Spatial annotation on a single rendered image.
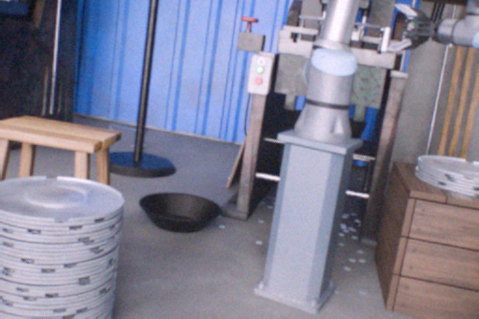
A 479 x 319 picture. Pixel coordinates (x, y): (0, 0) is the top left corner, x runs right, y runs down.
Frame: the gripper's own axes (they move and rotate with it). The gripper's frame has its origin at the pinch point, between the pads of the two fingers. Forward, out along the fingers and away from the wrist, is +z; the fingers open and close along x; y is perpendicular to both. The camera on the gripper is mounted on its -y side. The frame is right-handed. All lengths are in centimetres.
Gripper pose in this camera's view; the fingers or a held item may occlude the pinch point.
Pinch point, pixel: (392, 27)
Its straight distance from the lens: 185.8
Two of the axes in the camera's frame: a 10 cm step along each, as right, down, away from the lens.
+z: -6.1, -2.3, 7.6
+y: -7.8, 0.1, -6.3
